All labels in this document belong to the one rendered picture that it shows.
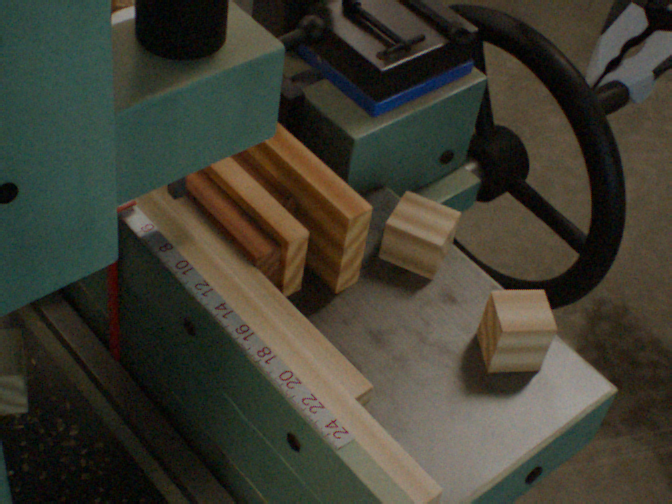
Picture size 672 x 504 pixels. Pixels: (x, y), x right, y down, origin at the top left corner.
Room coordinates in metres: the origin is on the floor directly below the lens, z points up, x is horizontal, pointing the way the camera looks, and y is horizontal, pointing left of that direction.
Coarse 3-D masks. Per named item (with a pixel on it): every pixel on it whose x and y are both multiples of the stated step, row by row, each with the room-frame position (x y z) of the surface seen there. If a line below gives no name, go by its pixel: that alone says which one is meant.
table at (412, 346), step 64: (384, 192) 0.58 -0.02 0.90; (448, 192) 0.63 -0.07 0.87; (448, 256) 0.53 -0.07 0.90; (128, 320) 0.45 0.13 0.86; (320, 320) 0.45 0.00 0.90; (384, 320) 0.46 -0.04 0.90; (448, 320) 0.47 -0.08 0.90; (192, 384) 0.40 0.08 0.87; (384, 384) 0.41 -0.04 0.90; (448, 384) 0.42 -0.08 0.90; (512, 384) 0.43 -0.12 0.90; (576, 384) 0.44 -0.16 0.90; (256, 448) 0.36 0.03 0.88; (448, 448) 0.37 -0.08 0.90; (512, 448) 0.38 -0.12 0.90; (576, 448) 0.42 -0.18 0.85
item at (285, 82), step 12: (312, 72) 0.63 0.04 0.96; (288, 84) 0.57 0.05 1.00; (300, 84) 0.61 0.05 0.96; (312, 84) 0.62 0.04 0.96; (288, 96) 0.56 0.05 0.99; (300, 96) 0.56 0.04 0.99; (288, 108) 0.55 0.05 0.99; (300, 108) 0.56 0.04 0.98; (288, 120) 0.55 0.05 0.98; (300, 120) 0.56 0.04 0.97
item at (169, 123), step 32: (128, 32) 0.49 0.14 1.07; (256, 32) 0.51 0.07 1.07; (128, 64) 0.46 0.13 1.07; (160, 64) 0.47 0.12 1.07; (192, 64) 0.47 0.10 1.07; (224, 64) 0.48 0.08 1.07; (256, 64) 0.49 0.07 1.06; (128, 96) 0.44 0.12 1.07; (160, 96) 0.44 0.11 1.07; (192, 96) 0.46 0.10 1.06; (224, 96) 0.47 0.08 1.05; (256, 96) 0.49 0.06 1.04; (128, 128) 0.43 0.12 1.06; (160, 128) 0.44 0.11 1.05; (192, 128) 0.46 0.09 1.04; (224, 128) 0.48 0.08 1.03; (256, 128) 0.49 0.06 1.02; (128, 160) 0.43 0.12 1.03; (160, 160) 0.44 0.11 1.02; (192, 160) 0.46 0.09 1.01; (128, 192) 0.43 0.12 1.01
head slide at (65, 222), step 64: (0, 0) 0.34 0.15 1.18; (64, 0) 0.37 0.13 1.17; (0, 64) 0.34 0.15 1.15; (64, 64) 0.36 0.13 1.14; (0, 128) 0.34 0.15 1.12; (64, 128) 0.36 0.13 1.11; (0, 192) 0.33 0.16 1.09; (64, 192) 0.36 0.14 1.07; (0, 256) 0.33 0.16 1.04; (64, 256) 0.36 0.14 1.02
